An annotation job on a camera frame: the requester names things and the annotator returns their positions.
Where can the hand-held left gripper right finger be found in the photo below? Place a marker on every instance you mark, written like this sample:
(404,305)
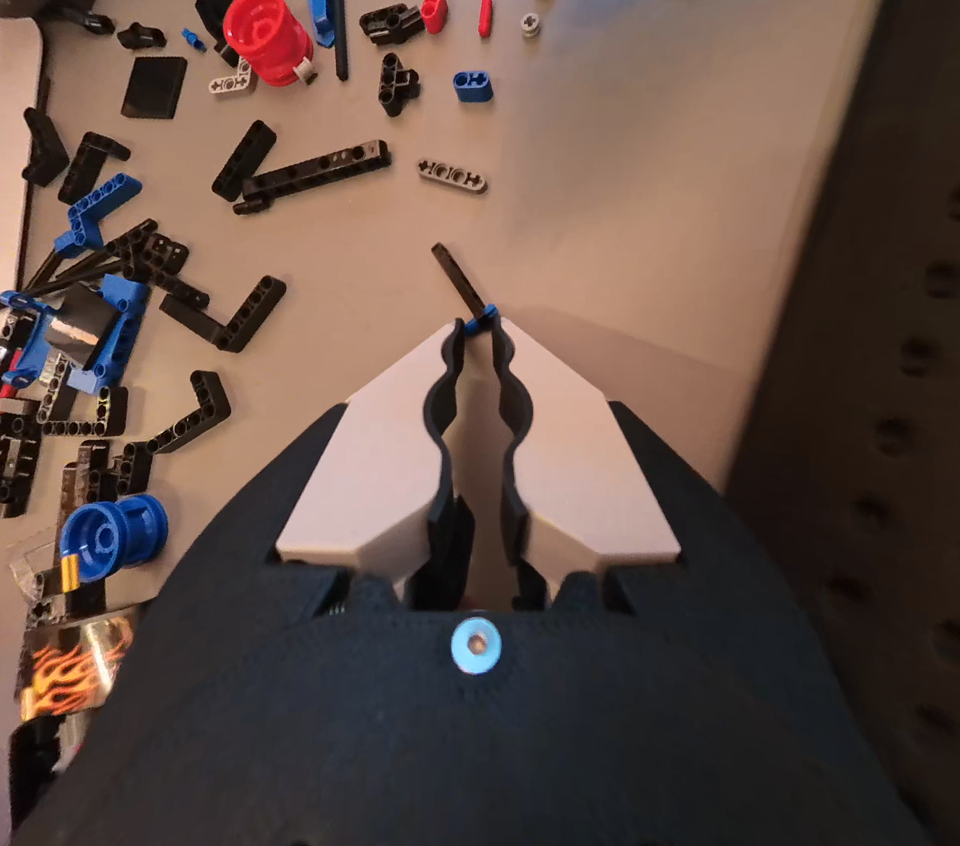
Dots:
(600,486)

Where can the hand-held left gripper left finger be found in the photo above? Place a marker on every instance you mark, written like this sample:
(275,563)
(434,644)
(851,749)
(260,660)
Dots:
(360,486)

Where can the blue toy pin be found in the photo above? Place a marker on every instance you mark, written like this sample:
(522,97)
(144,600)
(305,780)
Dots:
(480,321)

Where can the black thin beam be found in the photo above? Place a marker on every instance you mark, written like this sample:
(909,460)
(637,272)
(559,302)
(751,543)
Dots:
(454,276)

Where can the partly built toy brick model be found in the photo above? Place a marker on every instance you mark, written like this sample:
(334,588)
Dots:
(75,673)

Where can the grey desk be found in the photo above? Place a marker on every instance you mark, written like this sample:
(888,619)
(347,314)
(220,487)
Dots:
(637,148)

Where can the blue toy wheel hub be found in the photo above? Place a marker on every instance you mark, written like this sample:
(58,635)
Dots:
(112,535)

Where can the blue toy panel piece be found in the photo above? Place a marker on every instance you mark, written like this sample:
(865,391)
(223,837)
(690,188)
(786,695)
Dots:
(124,328)
(22,343)

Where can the scattered black toy beams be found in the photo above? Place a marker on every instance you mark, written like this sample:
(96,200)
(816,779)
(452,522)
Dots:
(315,169)

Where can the black square panel piece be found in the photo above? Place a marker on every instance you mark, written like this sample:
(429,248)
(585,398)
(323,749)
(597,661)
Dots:
(154,87)
(79,328)

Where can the grey small connector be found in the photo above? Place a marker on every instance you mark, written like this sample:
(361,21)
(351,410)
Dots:
(451,176)

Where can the blue angled beam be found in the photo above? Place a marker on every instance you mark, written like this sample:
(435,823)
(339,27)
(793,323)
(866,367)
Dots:
(97,201)

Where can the blue small connector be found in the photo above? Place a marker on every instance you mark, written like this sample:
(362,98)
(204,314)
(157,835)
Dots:
(472,87)

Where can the light grey angled beam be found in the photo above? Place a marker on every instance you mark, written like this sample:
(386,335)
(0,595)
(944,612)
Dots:
(232,82)

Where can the red toy wheel hub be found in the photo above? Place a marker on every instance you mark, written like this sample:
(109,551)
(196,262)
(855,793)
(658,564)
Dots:
(266,32)

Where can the white rounded board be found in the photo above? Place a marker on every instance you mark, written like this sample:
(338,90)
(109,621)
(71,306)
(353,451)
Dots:
(19,148)

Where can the red short beam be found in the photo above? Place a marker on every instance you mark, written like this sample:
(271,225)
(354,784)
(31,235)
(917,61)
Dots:
(433,8)

